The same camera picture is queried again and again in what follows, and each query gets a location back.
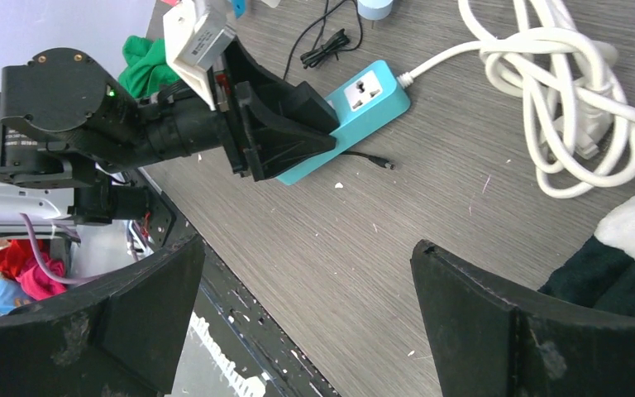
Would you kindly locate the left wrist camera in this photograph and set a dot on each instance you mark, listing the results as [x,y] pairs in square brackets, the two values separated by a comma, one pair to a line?
[196,33]

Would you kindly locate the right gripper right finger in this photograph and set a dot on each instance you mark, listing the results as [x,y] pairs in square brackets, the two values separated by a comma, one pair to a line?
[490,336]

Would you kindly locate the green cloth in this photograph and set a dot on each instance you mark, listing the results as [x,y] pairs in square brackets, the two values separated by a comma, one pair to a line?
[147,70]

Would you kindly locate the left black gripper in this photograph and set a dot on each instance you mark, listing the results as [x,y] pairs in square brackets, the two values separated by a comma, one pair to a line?
[176,122]

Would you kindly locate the black white checkered blanket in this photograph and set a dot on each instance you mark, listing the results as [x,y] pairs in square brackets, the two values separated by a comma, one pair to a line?
[601,274]

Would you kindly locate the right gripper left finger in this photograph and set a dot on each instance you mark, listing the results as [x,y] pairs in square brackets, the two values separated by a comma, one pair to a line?
[119,335]

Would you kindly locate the teal power strip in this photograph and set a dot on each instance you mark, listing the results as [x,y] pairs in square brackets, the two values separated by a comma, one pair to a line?
[365,103]

